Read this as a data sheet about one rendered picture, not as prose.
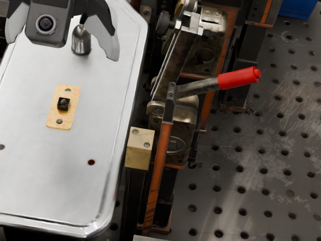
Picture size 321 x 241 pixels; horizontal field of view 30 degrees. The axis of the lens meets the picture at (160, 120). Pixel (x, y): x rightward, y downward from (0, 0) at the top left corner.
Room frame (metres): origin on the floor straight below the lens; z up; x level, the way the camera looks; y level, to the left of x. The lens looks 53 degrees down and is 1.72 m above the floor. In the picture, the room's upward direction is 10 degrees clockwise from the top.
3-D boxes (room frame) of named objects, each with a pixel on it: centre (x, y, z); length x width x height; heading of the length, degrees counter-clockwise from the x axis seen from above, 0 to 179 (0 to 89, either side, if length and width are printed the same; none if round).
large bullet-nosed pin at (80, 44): (0.67, 0.15, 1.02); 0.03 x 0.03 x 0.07
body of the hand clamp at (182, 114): (0.55, -0.02, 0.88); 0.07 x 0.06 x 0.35; 91
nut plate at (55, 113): (0.55, 0.15, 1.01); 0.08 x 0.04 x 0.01; 1
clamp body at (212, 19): (0.72, -0.04, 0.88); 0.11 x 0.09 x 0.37; 91
